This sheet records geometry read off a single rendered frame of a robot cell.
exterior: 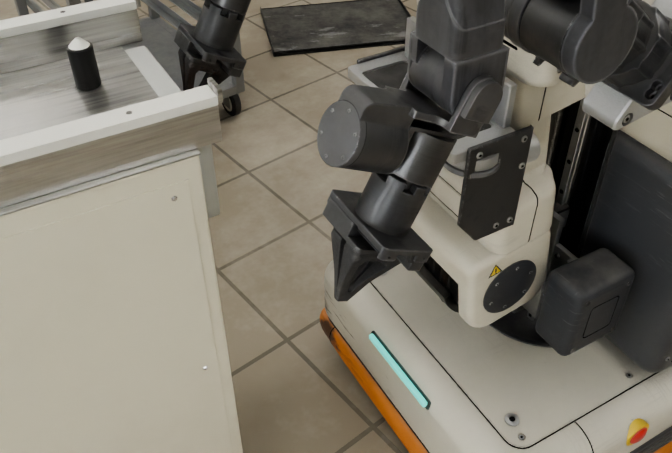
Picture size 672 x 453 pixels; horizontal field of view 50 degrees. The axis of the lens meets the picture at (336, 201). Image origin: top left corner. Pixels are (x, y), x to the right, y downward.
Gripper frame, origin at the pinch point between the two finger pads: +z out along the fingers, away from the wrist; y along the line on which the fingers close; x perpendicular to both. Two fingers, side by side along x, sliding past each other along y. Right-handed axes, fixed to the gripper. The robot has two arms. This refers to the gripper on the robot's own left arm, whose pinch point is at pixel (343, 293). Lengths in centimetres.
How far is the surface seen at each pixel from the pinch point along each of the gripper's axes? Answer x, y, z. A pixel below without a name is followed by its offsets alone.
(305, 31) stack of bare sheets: 119, -194, 22
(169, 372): -1.1, -21.3, 30.9
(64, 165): -22.8, -22.1, 0.9
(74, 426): -12.0, -21.2, 39.5
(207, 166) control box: -4.3, -26.1, 1.0
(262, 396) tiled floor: 41, -46, 65
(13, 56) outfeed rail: -22, -51, 1
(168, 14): 60, -191, 28
